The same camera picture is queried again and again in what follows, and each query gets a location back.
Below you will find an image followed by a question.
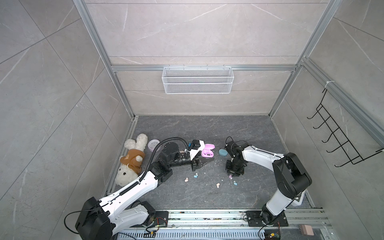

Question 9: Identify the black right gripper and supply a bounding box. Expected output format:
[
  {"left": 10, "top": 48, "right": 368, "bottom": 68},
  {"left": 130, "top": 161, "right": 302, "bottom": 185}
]
[{"left": 224, "top": 158, "right": 244, "bottom": 176}]

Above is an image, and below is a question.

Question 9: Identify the pink earbud charging case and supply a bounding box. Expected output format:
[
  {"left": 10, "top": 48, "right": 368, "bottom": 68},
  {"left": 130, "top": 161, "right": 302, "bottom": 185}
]
[{"left": 201, "top": 144, "right": 215, "bottom": 158}]

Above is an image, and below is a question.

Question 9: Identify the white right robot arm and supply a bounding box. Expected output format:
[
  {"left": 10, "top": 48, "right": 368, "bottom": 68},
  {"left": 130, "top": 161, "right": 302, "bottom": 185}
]
[{"left": 225, "top": 140, "right": 313, "bottom": 226}]

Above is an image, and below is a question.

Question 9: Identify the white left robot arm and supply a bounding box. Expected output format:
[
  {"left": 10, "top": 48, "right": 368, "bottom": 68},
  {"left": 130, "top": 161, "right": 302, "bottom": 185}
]
[{"left": 75, "top": 137, "right": 215, "bottom": 240}]

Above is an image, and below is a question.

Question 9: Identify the teal earbud charging case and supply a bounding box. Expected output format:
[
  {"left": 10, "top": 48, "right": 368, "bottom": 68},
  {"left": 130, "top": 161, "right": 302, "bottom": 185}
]
[{"left": 219, "top": 149, "right": 228, "bottom": 157}]

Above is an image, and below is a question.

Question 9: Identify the pink alarm clock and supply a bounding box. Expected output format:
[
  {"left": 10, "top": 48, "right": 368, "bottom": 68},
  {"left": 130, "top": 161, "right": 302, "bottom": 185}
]
[{"left": 148, "top": 139, "right": 160, "bottom": 152}]

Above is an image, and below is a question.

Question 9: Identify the plush bunny brown hoodie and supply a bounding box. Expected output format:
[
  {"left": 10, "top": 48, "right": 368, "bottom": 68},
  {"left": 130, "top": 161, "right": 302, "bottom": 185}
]
[{"left": 115, "top": 134, "right": 148, "bottom": 187}]

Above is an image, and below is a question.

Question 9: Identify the slotted cable duct rail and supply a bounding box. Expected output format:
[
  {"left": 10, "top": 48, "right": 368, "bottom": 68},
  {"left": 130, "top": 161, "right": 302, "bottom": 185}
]
[{"left": 116, "top": 209, "right": 338, "bottom": 240}]

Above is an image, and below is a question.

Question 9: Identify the white wire mesh basket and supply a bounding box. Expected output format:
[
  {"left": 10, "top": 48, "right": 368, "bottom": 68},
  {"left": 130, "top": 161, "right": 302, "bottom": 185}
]
[{"left": 162, "top": 67, "right": 235, "bottom": 94}]

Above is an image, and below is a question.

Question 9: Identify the pink block beside rail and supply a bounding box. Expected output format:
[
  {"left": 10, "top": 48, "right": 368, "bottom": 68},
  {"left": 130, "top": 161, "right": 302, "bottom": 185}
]
[{"left": 299, "top": 225, "right": 315, "bottom": 236}]

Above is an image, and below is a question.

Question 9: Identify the black wall hook rack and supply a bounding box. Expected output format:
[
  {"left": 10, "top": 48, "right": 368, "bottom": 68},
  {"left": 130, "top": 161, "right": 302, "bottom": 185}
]
[{"left": 307, "top": 89, "right": 384, "bottom": 168}]

